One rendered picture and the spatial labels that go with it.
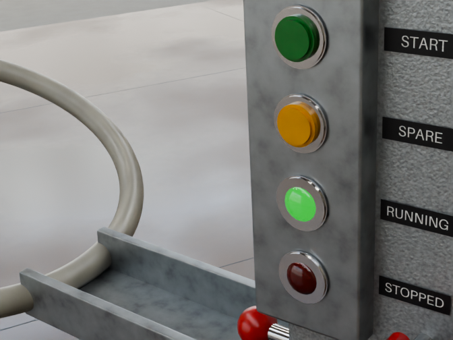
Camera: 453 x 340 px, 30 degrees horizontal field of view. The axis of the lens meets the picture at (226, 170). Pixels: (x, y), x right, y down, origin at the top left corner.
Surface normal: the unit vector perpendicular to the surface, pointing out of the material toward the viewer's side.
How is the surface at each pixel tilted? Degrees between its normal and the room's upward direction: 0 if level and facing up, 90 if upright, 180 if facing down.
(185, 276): 90
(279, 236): 90
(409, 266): 90
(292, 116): 90
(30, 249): 0
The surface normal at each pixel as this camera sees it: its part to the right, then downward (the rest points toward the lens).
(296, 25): -0.60, 0.33
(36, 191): -0.05, -0.92
